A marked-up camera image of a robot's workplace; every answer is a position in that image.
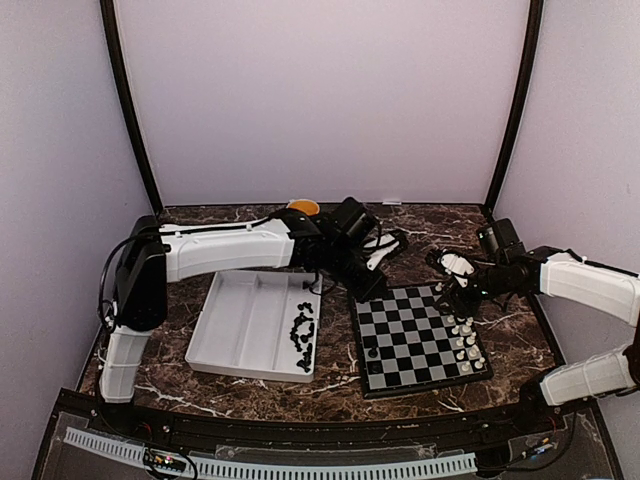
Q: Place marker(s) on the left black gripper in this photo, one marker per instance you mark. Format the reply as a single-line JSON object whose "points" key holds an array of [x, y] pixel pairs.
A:
{"points": [[369, 288]]}

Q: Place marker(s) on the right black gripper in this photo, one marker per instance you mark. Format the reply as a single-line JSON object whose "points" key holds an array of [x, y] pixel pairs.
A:
{"points": [[463, 306]]}

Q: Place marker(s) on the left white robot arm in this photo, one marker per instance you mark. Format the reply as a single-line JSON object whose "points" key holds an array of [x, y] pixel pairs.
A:
{"points": [[132, 296]]}

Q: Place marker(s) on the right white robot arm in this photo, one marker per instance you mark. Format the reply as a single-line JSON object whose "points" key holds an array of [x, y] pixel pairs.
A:
{"points": [[508, 268]]}

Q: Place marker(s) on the black white chess board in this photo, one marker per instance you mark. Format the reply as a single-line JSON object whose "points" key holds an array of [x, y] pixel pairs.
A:
{"points": [[414, 352]]}

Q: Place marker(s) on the white chess piece row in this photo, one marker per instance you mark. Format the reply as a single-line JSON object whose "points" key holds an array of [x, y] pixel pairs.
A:
{"points": [[464, 339]]}

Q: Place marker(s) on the black chess pieces pile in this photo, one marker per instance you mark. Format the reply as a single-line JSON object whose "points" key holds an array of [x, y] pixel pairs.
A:
{"points": [[302, 334]]}

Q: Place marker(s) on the yellow patterned mug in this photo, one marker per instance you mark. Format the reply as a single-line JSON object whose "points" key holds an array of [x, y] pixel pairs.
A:
{"points": [[306, 206]]}

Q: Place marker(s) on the white plastic tray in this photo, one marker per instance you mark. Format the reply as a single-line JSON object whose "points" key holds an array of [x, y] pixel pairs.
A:
{"points": [[243, 329]]}

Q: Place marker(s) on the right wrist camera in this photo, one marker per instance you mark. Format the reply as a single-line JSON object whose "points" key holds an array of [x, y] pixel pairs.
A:
{"points": [[455, 265]]}

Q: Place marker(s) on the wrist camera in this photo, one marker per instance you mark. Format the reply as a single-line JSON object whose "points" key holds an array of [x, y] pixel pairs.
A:
{"points": [[455, 265], [389, 245]]}

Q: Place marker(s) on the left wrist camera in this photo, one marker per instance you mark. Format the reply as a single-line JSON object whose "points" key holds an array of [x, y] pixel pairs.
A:
{"points": [[389, 245]]}

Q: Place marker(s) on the black front rail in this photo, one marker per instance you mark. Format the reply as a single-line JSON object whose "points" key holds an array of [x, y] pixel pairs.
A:
{"points": [[482, 430]]}

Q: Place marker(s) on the white slotted cable duct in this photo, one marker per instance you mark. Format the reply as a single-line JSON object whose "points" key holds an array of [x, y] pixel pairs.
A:
{"points": [[247, 463]]}

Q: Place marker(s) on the right black frame post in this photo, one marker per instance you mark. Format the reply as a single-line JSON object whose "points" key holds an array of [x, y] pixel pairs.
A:
{"points": [[523, 78]]}

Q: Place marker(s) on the black frame post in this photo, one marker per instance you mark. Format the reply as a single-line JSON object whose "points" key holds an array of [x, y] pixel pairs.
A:
{"points": [[523, 78], [116, 57]]}

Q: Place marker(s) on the left black frame post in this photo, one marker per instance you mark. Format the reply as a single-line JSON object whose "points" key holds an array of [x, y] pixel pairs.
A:
{"points": [[116, 57]]}

